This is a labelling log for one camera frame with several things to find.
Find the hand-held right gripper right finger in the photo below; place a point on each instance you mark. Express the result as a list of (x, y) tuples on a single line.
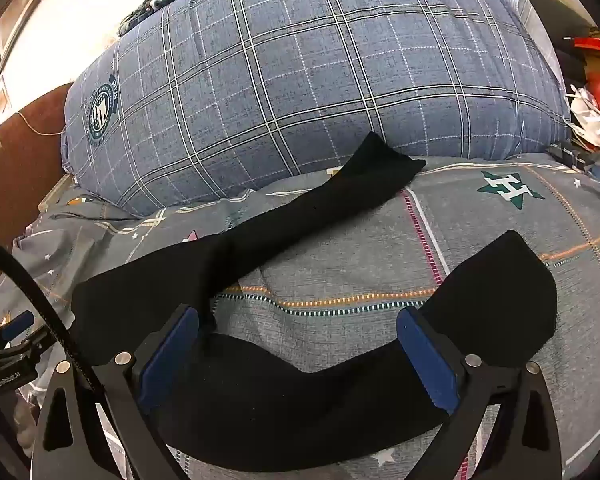
[(427, 365)]

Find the white window frame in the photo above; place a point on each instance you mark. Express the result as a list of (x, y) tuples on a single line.
[(10, 35)]

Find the pale wooden bed slat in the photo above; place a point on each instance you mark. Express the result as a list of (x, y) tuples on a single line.
[(55, 195)]

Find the white plastic bags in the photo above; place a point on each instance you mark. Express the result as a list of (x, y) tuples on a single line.
[(592, 120)]

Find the brown headboard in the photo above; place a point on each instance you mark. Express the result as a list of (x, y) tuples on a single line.
[(15, 170)]

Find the black pants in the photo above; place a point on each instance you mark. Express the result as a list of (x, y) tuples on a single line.
[(280, 400)]

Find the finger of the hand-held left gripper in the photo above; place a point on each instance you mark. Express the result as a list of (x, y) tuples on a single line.
[(16, 323), (30, 344)]

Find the black plastic device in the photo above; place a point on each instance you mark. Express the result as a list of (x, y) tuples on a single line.
[(570, 155)]

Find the blue plaid pillow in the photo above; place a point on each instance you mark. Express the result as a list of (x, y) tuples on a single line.
[(305, 85)]

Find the grey star print bedsheet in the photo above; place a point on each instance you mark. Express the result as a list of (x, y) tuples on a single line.
[(355, 260)]

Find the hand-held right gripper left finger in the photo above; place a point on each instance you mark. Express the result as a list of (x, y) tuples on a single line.
[(172, 350)]

